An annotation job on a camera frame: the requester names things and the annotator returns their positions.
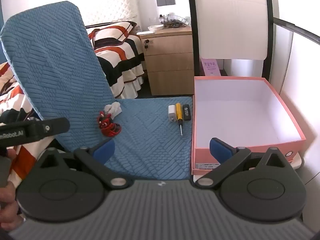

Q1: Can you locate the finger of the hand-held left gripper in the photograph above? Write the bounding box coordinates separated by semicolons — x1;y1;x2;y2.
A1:
26;117;70;141

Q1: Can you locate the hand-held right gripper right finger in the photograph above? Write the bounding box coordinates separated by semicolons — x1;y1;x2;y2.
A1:
195;137;288;190

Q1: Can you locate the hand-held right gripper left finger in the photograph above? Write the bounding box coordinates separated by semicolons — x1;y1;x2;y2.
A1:
37;139;132;190

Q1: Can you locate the white plush toy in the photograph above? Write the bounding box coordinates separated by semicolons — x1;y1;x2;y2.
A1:
103;102;122;118

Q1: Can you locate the pink cardboard box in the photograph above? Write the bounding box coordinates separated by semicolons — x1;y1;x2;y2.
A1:
192;76;307;176

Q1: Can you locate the yellow handle screwdriver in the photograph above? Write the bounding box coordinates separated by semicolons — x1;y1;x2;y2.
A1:
176;103;185;137

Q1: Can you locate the person's left hand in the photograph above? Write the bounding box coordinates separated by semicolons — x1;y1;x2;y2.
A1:
0;148;21;238

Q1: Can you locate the red toy figure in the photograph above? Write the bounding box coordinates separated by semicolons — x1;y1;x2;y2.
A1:
98;111;122;138

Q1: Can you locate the black rectangular device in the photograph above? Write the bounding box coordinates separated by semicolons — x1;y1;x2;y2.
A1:
182;104;192;121

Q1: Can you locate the white charger plug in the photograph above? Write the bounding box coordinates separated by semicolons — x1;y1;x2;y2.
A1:
168;105;178;123

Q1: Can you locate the blue quilted chair cover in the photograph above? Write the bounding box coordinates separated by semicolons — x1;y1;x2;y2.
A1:
0;0;194;180

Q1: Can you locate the pink paper bag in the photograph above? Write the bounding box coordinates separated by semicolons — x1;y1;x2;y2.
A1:
200;57;222;77

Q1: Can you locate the striped bedspread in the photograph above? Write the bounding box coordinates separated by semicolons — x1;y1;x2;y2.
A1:
0;34;145;188

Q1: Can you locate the wooden bedside cabinet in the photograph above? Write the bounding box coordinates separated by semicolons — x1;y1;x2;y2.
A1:
139;27;195;96

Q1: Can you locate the striped pillow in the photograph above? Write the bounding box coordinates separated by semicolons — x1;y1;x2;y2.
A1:
85;21;138;48

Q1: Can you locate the clutter of small containers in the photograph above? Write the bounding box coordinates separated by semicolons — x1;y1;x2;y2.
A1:
159;14;192;28

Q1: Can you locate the white quilted headboard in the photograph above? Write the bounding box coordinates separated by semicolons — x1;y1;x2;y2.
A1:
82;0;143;28

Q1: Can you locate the white chair with black frame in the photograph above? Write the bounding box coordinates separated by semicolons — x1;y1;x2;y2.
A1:
187;0;304;180

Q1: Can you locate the black curved frame bar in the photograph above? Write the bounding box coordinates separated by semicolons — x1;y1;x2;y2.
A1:
272;17;320;46

